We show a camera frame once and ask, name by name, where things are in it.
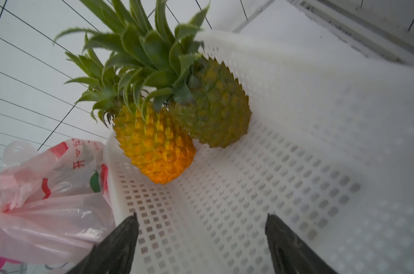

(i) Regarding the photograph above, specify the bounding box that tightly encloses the yellow green pineapple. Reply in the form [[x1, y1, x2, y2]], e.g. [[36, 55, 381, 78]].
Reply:
[[139, 1, 252, 148]]

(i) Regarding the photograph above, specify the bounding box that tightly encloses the orange yellow pineapple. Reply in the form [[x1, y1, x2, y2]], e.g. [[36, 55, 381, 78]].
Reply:
[[60, 1, 196, 184]]

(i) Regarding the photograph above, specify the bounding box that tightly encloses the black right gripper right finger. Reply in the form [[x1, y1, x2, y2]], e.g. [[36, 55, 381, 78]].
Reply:
[[265, 214, 337, 274]]

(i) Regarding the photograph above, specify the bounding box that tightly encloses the pink plastic bag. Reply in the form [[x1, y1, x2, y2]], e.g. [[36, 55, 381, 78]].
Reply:
[[0, 139, 116, 264]]

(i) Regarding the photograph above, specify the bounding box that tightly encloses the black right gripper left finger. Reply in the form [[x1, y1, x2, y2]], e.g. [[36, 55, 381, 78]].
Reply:
[[67, 213, 139, 274]]

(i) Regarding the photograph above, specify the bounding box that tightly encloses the white plastic perforated basket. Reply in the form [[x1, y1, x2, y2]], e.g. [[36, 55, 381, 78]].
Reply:
[[105, 30, 414, 274]]

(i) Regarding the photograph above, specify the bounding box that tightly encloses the pink silver cup stand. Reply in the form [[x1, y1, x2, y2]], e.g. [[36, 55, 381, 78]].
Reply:
[[0, 257, 74, 274]]

